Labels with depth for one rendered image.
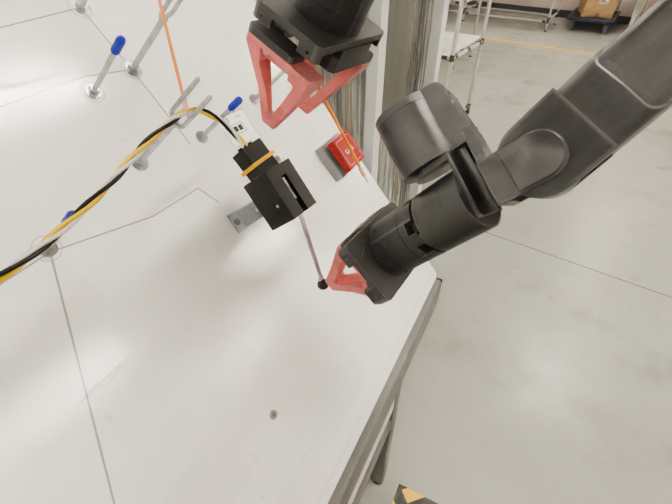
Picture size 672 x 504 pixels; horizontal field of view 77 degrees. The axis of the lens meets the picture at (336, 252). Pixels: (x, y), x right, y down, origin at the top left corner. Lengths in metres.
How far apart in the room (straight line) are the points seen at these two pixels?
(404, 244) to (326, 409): 0.25
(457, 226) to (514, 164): 0.07
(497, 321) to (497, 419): 0.47
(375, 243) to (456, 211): 0.09
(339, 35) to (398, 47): 0.99
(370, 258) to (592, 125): 0.20
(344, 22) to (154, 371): 0.33
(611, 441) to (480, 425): 0.43
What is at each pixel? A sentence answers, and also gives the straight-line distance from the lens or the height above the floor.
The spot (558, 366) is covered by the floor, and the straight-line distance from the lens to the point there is 1.90.
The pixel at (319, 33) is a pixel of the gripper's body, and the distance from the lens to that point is 0.35.
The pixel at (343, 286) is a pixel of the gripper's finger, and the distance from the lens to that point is 0.46.
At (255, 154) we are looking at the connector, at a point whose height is 1.19.
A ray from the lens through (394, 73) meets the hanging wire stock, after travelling 1.37.
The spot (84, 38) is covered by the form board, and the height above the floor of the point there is 1.28.
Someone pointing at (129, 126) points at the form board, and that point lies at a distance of 0.50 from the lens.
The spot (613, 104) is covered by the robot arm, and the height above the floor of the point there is 1.29.
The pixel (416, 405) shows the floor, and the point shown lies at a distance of 1.63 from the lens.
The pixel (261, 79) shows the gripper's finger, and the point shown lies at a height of 1.27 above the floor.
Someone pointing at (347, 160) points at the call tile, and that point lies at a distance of 0.62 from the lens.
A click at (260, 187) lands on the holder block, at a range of 0.44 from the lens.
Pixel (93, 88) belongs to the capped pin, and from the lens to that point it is 0.50.
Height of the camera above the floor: 1.38
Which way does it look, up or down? 40 degrees down
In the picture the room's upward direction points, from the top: straight up
